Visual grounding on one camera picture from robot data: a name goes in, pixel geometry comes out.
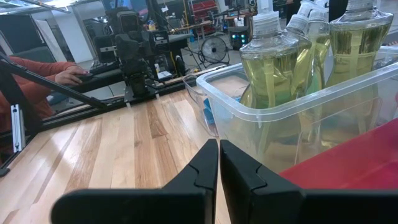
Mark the round floor fan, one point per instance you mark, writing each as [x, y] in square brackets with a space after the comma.
[214, 49]

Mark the red plastic bin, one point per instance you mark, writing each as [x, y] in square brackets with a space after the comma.
[357, 161]

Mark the black computer desk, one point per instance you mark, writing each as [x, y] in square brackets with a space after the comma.
[99, 82]

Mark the thin clear acrylic bin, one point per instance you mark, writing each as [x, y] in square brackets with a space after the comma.
[192, 93]

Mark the computer monitor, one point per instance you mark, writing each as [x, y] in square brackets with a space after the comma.
[140, 4]

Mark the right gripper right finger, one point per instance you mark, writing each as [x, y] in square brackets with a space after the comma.
[311, 208]

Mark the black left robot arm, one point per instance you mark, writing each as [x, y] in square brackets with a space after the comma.
[136, 77]

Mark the silver aluminium extrusion piece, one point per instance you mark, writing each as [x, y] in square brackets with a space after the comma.
[18, 130]

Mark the black computer tower blue lights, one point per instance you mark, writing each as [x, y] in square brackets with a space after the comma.
[238, 37]

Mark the person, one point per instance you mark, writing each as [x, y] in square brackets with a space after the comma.
[40, 67]

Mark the frosted plastic rimmed container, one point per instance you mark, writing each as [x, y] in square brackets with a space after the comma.
[311, 102]

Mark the person's hand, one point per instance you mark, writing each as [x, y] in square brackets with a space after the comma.
[70, 76]

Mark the black aluminium table frame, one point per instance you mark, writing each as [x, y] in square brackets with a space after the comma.
[62, 89]

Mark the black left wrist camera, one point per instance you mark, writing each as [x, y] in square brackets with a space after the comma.
[127, 21]

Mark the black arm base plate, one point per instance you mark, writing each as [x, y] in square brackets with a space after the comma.
[129, 96]

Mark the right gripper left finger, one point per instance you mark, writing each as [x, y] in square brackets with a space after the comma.
[140, 207]

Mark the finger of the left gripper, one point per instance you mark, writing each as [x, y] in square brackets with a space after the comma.
[122, 46]
[133, 46]

